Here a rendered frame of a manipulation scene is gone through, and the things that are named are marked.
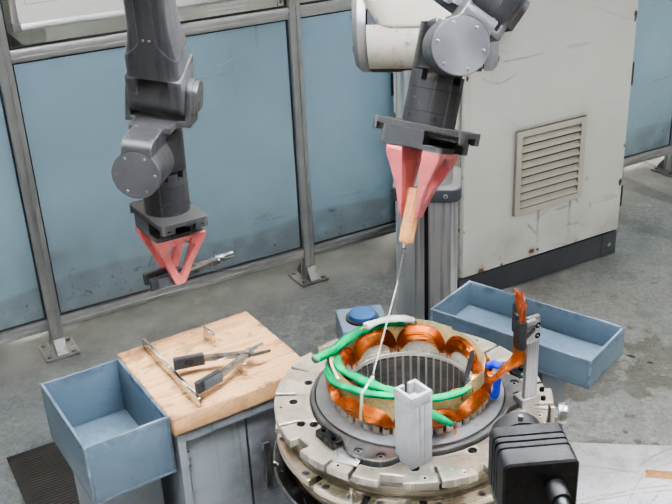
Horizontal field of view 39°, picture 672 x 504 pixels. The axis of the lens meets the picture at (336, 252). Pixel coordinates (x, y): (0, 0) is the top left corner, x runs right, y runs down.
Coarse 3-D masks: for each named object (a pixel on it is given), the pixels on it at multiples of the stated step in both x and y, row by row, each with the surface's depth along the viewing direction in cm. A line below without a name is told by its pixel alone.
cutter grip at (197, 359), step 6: (192, 354) 123; (198, 354) 123; (174, 360) 122; (180, 360) 122; (186, 360) 123; (192, 360) 123; (198, 360) 123; (204, 360) 124; (174, 366) 123; (180, 366) 123; (186, 366) 123; (192, 366) 123
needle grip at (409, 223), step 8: (408, 192) 103; (416, 192) 102; (408, 200) 103; (408, 208) 103; (408, 216) 103; (408, 224) 103; (416, 224) 103; (400, 232) 103; (408, 232) 103; (400, 240) 103; (408, 240) 103
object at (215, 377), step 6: (216, 372) 119; (204, 378) 118; (210, 378) 118; (216, 378) 119; (222, 378) 120; (198, 384) 117; (204, 384) 118; (210, 384) 119; (216, 384) 119; (198, 390) 117; (204, 390) 118
